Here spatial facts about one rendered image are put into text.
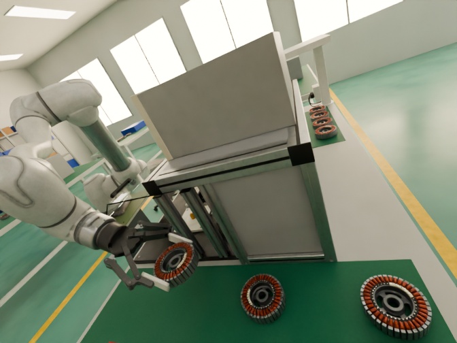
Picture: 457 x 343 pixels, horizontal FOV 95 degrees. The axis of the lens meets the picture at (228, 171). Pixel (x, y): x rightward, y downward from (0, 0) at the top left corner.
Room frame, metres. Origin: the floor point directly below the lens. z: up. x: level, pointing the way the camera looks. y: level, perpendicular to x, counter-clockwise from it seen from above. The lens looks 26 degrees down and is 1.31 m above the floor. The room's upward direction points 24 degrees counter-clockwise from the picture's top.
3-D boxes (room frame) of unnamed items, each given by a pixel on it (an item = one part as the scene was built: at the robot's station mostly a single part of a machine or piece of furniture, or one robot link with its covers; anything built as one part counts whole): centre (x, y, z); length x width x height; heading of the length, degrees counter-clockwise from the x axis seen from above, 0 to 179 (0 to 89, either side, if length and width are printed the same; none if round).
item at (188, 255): (0.41, 0.22, 0.93); 0.11 x 0.11 x 0.04
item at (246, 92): (0.74, -0.11, 1.22); 0.44 x 0.39 x 0.20; 155
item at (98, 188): (1.30, 0.78, 0.92); 0.18 x 0.16 x 0.22; 112
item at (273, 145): (0.76, -0.11, 1.09); 0.68 x 0.44 x 0.05; 155
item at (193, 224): (0.78, 0.23, 0.78); 0.15 x 0.15 x 0.01; 65
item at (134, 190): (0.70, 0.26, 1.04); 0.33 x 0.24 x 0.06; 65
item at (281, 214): (0.43, -0.05, 0.91); 0.28 x 0.03 x 0.32; 65
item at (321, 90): (1.46, -0.74, 0.98); 0.37 x 0.35 x 0.46; 155
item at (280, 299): (0.34, 0.05, 0.77); 0.11 x 0.11 x 0.04
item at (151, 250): (0.89, 0.16, 0.76); 0.64 x 0.47 x 0.02; 155
